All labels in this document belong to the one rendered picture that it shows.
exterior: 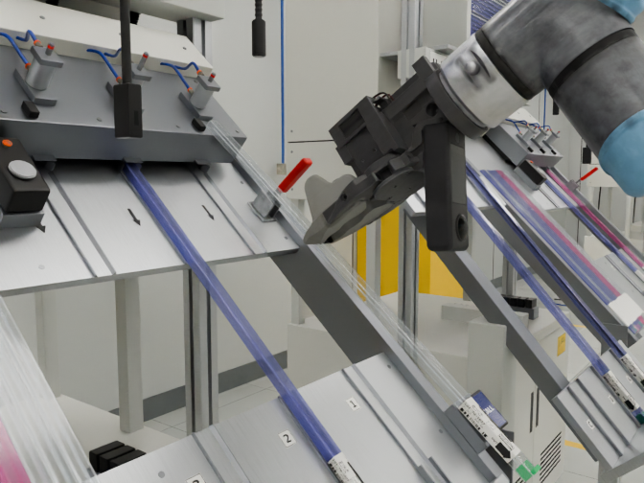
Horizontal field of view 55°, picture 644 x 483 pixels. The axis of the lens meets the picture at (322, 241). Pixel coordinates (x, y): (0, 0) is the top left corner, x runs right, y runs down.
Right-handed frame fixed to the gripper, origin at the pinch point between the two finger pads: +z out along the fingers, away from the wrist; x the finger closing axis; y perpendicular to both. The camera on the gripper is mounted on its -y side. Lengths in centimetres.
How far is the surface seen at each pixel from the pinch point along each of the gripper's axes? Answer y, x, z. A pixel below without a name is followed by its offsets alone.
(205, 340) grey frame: 6.6, -18.8, 40.0
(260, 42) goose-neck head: 28.7, -6.6, -1.9
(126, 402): 5, -15, 59
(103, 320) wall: 72, -100, 170
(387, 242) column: 81, -283, 129
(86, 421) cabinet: 7, -14, 71
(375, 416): -17.7, -5.3, 7.8
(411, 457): -23.1, -5.8, 6.4
